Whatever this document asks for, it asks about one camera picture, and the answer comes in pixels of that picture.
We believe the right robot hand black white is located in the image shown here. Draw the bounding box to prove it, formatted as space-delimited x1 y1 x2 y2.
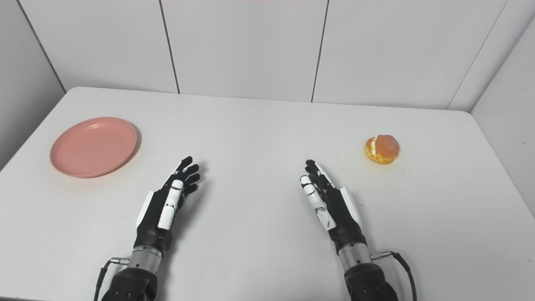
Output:
300 159 367 254

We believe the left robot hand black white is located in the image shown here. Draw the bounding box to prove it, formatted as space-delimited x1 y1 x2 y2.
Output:
134 156 201 256

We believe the orange cream puff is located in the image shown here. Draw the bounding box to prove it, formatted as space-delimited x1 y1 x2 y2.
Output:
364 135 400 165

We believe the pink round plate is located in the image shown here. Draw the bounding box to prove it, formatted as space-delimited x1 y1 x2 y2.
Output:
50 117 138 179

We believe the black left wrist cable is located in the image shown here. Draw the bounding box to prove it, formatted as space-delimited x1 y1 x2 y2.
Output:
93 258 130 301

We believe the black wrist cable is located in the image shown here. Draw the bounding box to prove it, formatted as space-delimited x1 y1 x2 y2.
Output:
93 258 130 301
370 250 418 301

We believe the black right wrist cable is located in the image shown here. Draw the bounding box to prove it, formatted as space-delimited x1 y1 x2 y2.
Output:
370 250 418 301

